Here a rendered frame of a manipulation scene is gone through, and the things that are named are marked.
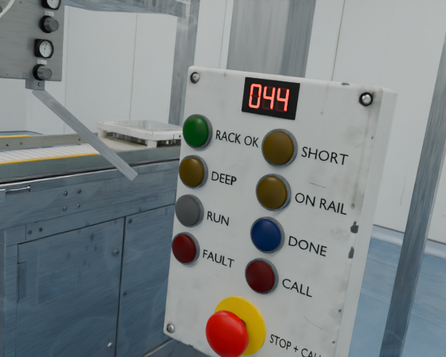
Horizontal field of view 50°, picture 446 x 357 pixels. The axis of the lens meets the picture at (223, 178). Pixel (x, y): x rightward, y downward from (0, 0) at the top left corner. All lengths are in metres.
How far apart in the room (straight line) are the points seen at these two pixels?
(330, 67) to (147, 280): 3.00
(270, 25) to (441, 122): 1.11
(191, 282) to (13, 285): 0.83
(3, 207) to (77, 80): 5.24
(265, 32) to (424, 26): 3.60
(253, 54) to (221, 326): 0.24
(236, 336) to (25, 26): 0.78
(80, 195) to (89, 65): 4.94
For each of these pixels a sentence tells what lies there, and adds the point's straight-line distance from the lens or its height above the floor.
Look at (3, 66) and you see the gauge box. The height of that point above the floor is 1.14.
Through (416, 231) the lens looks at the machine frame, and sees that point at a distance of 1.57.
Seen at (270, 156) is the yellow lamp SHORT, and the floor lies 1.12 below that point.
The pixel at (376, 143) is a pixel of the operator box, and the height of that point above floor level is 1.14.
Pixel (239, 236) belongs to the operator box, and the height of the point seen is 1.04.
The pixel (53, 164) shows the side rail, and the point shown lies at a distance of 1.14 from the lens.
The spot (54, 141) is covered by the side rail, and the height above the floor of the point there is 0.93.
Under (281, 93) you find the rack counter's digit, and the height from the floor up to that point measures 1.16.
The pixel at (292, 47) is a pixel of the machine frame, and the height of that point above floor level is 1.21.
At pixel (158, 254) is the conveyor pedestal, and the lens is 1.60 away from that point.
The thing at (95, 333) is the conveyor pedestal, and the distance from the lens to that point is 1.52.
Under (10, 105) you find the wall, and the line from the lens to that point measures 6.97.
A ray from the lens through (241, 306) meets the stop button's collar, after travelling 0.42.
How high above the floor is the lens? 1.18
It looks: 12 degrees down
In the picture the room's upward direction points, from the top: 7 degrees clockwise
